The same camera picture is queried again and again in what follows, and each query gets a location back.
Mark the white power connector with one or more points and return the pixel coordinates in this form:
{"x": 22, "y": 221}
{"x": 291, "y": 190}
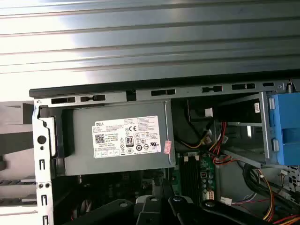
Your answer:
{"x": 210, "y": 195}

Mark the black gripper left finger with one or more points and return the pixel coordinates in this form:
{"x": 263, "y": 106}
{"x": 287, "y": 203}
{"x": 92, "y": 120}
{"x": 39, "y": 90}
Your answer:
{"x": 112, "y": 212}

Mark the black PC case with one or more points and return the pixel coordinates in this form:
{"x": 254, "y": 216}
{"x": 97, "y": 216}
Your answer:
{"x": 45, "y": 174}

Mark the blue plastic drive bracket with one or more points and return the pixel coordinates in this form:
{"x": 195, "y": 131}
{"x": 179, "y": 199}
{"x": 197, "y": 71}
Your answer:
{"x": 288, "y": 131}

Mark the grey power supply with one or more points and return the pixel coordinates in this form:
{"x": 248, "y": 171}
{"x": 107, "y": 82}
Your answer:
{"x": 79, "y": 140}

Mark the small metal spring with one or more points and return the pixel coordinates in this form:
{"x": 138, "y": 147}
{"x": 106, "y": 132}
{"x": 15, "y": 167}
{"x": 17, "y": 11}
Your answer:
{"x": 290, "y": 86}

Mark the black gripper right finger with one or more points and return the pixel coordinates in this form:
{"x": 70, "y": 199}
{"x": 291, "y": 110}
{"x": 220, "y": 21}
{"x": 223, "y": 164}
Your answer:
{"x": 181, "y": 211}

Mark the black red header connector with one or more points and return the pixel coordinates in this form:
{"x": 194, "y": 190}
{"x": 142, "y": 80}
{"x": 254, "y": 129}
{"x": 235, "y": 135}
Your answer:
{"x": 203, "y": 174}

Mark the black RAM slot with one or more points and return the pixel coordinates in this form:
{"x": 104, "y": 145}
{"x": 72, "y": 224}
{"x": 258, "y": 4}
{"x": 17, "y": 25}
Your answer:
{"x": 192, "y": 178}
{"x": 182, "y": 178}
{"x": 197, "y": 178}
{"x": 187, "y": 178}

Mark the green motherboard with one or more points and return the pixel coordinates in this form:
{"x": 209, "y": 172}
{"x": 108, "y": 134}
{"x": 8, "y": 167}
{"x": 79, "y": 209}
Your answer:
{"x": 208, "y": 161}

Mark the pink sticker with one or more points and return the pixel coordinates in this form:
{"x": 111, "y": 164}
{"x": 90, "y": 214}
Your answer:
{"x": 167, "y": 147}

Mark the white power supply label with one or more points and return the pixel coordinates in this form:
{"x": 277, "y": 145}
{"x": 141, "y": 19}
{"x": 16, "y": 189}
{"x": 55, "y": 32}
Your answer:
{"x": 110, "y": 131}

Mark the silver drive cage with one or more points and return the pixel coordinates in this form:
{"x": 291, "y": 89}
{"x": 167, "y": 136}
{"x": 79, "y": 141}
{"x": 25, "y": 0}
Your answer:
{"x": 264, "y": 122}

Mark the white barcode sticker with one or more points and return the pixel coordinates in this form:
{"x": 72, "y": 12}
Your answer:
{"x": 256, "y": 107}

